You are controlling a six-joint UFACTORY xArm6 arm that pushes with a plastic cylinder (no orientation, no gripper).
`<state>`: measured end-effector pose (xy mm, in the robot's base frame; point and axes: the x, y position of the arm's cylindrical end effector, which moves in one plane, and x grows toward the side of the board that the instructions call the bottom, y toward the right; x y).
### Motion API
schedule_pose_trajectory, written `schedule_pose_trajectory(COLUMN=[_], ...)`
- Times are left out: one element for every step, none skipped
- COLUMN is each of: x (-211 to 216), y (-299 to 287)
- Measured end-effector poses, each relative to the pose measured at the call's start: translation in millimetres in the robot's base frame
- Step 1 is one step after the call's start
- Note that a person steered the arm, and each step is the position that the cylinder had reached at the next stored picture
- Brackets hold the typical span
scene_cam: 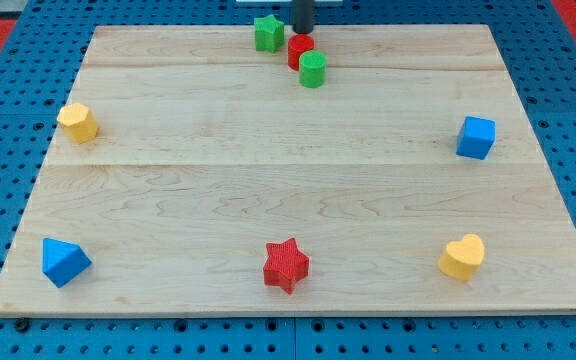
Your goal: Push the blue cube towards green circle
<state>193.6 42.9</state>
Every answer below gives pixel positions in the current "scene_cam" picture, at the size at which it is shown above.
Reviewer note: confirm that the blue cube block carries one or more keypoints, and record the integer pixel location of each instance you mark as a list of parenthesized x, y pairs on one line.
[(476, 137)]

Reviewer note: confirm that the red star block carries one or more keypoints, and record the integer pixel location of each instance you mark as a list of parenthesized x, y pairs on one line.
[(285, 265)]

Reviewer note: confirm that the light wooden board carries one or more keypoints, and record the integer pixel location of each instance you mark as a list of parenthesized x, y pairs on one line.
[(207, 150)]

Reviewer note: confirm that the green cylinder block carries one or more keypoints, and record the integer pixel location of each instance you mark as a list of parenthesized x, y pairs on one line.
[(312, 68)]

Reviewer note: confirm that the red cylinder block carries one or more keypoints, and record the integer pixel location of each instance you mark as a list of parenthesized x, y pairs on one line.
[(297, 45)]

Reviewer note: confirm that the green star block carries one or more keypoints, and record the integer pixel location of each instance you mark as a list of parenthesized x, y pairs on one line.
[(268, 33)]

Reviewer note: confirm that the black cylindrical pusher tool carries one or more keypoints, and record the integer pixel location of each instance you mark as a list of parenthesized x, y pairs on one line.
[(303, 16)]

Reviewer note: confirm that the yellow heart block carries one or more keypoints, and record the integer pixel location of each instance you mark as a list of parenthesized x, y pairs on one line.
[(462, 259)]

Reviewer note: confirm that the yellow hexagon block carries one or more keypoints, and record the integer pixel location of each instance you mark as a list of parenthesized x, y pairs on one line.
[(78, 123)]

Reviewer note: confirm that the blue triangle block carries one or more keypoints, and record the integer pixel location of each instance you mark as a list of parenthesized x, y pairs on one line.
[(63, 261)]

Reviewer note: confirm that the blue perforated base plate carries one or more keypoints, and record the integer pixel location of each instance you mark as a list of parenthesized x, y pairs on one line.
[(37, 68)]

